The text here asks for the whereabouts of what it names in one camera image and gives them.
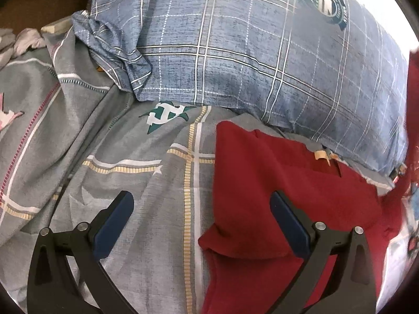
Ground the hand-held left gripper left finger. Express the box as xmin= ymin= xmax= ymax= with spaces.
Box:
xmin=27 ymin=190 xmax=141 ymax=314

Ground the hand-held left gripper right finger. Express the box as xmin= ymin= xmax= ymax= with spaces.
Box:
xmin=269 ymin=190 xmax=382 ymax=314

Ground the red knitted garment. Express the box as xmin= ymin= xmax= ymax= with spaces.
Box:
xmin=198 ymin=121 xmax=406 ymax=314

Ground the grey plaid bed sheet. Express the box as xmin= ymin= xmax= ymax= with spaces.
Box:
xmin=0 ymin=26 xmax=396 ymax=314

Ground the white printed cloth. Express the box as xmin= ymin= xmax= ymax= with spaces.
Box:
xmin=386 ymin=183 xmax=419 ymax=269

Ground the blue plaid pillow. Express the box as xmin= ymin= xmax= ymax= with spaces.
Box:
xmin=71 ymin=0 xmax=410 ymax=180

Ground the white crumpled cloth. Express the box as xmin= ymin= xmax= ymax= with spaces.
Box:
xmin=0 ymin=28 xmax=46 ymax=66

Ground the beige flat box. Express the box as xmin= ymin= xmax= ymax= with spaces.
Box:
xmin=41 ymin=18 xmax=71 ymax=35

